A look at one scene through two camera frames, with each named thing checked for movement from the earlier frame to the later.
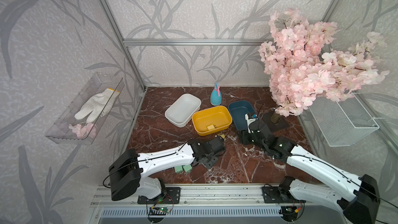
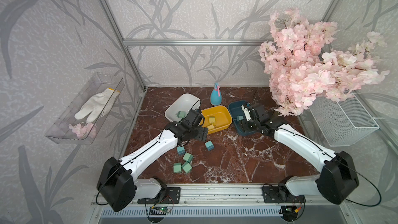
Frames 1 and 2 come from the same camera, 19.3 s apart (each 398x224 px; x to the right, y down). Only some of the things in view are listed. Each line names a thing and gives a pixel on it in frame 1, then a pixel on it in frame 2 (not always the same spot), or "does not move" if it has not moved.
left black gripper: (214, 161) → (202, 134)
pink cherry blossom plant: (303, 68) does not move
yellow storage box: (211, 120) does not move
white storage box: (182, 111) does not move
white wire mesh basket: (344, 123) does not move
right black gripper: (243, 136) → (244, 124)
